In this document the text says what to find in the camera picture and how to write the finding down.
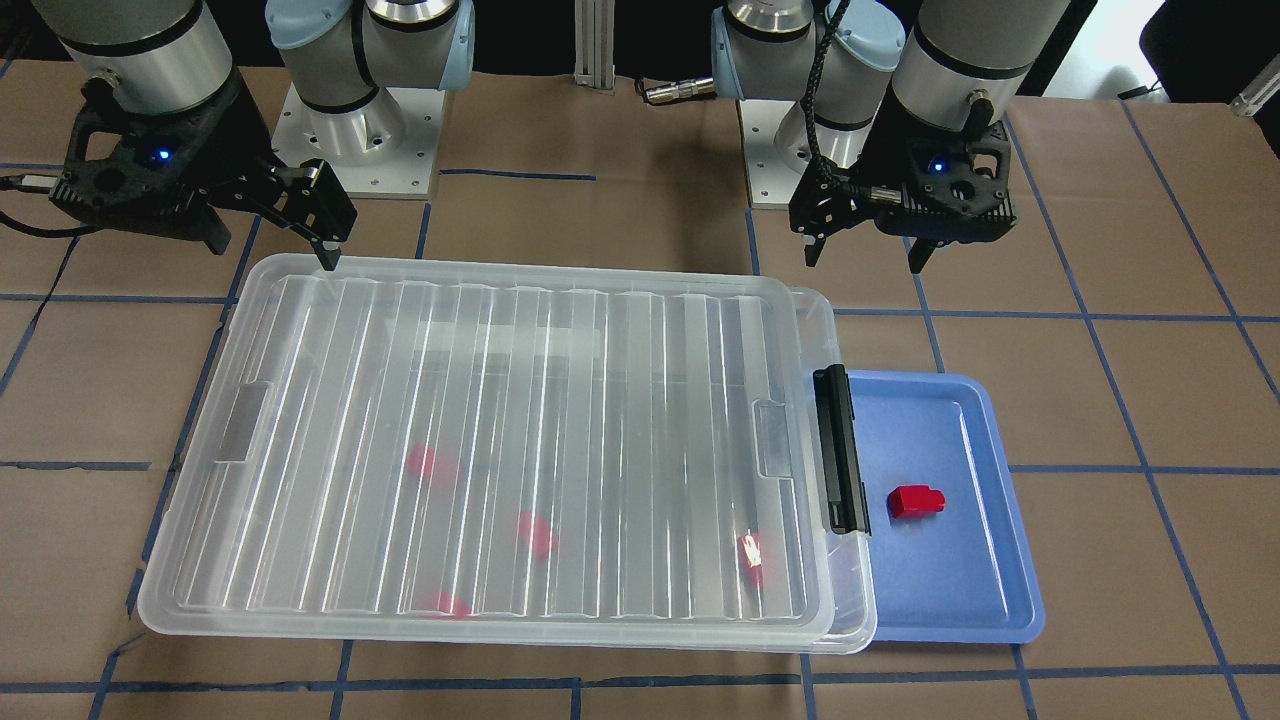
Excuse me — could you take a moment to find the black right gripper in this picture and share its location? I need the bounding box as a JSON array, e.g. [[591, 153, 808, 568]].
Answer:
[[50, 70, 358, 272]]

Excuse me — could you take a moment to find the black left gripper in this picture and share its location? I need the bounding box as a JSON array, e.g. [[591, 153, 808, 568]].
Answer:
[[788, 120, 1019, 275]]

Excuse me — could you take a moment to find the clear plastic box lid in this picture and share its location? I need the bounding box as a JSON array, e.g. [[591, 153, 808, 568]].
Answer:
[[137, 254, 835, 652]]

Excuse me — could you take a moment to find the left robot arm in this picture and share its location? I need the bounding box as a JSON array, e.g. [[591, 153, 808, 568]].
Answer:
[[710, 1, 1068, 274]]

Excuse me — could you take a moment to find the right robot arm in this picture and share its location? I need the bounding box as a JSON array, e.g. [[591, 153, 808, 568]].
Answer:
[[35, 1, 475, 270]]

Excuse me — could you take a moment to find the clear plastic storage box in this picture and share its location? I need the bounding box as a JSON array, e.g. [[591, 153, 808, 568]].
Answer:
[[791, 288, 878, 656]]

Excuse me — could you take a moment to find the red block with white mark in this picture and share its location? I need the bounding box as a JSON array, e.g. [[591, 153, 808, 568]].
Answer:
[[736, 530, 765, 591]]

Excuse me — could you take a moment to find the blue plastic tray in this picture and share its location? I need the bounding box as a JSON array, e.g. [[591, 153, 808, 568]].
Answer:
[[849, 370, 1044, 644]]

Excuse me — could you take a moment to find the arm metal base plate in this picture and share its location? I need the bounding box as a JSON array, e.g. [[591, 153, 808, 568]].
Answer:
[[737, 99, 810, 210], [271, 86, 451, 201]]

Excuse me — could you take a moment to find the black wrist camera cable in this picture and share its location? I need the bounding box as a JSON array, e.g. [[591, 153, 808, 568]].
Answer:
[[800, 0, 851, 191]]

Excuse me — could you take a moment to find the black box handle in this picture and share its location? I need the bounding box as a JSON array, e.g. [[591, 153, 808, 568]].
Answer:
[[812, 363, 872, 536]]

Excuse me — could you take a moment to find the aluminium profile post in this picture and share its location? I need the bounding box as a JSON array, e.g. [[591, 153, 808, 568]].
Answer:
[[573, 0, 617, 94]]

